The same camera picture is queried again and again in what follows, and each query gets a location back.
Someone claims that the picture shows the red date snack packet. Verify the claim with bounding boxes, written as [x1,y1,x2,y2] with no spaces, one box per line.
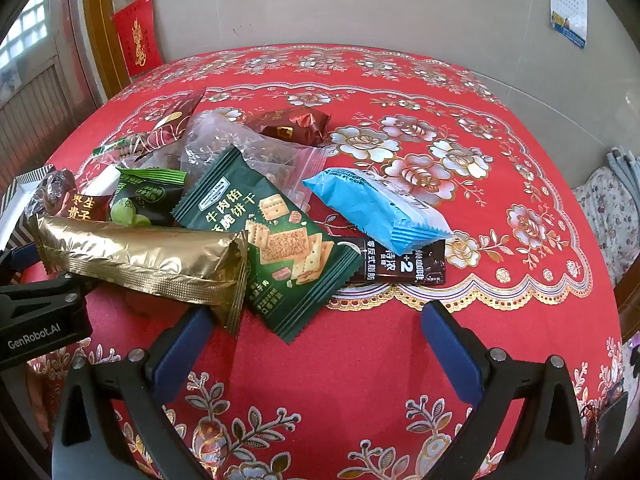
[55,164,121,223]

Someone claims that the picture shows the clear dried dates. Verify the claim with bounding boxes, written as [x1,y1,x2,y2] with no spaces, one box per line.
[25,169,76,221]

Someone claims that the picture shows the grey striped cloth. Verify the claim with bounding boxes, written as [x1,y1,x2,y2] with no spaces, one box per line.
[605,147,640,196]

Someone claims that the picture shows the black coffee stick packet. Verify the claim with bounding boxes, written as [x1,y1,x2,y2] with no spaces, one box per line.
[345,237,447,288]

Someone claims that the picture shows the dark red foil snack packet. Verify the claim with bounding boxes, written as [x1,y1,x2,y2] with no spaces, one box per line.
[245,107,332,147]

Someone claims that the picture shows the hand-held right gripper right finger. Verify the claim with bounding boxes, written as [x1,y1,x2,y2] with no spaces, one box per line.
[420,300,593,480]

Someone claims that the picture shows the wooden door frame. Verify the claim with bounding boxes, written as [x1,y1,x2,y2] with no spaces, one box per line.
[82,0,133,103]

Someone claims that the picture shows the white box with striped rim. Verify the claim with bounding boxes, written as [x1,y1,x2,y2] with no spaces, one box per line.
[0,164,58,256]

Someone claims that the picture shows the window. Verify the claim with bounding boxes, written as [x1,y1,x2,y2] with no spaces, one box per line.
[0,0,53,88]

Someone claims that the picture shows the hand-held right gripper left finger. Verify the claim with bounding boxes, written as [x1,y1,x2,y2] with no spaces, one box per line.
[50,305,236,480]

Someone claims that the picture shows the wooden chair frame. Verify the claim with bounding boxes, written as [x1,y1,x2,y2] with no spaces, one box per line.
[615,270,640,341]

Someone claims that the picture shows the floral cloth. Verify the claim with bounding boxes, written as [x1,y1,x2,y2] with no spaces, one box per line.
[572,167,640,286]

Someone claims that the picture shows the gold foil snack packet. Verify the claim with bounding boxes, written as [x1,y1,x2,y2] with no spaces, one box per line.
[32,215,249,336]

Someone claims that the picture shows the clear plastic bag of nuts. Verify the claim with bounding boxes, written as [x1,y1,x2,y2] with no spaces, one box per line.
[180,110,328,211]

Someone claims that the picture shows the light blue snack packet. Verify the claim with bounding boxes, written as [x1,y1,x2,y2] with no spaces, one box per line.
[302,167,453,257]

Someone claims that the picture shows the green grape snack packet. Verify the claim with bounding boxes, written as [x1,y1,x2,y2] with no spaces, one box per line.
[107,166,188,228]

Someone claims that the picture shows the red floral tablecloth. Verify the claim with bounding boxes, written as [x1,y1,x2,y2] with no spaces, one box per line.
[20,44,626,480]

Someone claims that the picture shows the brown slatted door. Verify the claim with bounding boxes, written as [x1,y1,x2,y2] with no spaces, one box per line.
[0,55,98,196]

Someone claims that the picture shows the clear green pastry packet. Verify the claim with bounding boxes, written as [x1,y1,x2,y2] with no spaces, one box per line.
[91,132,151,166]

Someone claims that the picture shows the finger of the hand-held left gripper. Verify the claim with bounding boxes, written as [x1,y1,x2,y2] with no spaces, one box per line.
[0,246,41,283]
[0,272,88,307]

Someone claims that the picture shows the dark green cracker packet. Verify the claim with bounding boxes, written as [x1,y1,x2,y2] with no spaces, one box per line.
[171,146,365,346]

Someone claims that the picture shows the maroon snack packet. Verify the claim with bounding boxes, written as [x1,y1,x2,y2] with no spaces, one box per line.
[131,87,208,161]

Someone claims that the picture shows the red wall poster gold print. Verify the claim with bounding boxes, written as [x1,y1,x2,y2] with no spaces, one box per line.
[111,0,165,78]

